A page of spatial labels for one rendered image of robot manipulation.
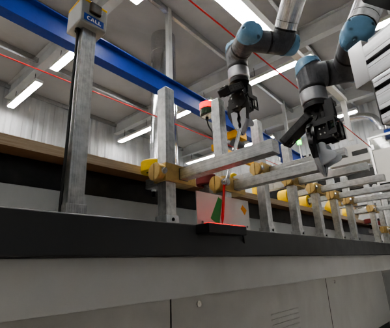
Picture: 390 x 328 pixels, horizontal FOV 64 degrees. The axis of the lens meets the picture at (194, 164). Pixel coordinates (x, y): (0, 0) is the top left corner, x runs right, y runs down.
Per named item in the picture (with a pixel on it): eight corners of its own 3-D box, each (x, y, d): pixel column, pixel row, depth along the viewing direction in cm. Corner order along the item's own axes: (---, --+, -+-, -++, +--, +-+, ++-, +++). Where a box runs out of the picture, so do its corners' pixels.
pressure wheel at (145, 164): (167, 199, 98) (167, 164, 101) (167, 194, 90) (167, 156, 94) (141, 200, 97) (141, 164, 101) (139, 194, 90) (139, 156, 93)
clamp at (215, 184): (245, 194, 107) (244, 181, 109) (221, 189, 98) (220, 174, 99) (232, 198, 111) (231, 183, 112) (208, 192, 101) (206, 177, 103)
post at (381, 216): (391, 245, 238) (377, 184, 253) (390, 245, 236) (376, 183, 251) (386, 245, 240) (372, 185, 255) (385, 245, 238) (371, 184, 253)
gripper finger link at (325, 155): (339, 170, 79) (331, 136, 82) (316, 175, 83) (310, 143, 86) (343, 172, 81) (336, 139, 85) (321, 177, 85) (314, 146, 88)
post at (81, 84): (86, 215, 63) (99, 33, 77) (62, 213, 60) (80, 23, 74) (75, 218, 66) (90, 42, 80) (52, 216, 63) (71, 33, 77)
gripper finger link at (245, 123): (258, 135, 106) (255, 110, 109) (248, 131, 102) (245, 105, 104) (250, 138, 108) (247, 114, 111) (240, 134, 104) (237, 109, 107)
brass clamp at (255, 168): (280, 178, 127) (278, 166, 129) (262, 172, 118) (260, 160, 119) (266, 181, 131) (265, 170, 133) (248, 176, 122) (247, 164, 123)
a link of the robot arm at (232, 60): (228, 35, 111) (221, 50, 119) (231, 62, 108) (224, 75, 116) (249, 37, 113) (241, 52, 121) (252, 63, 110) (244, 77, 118)
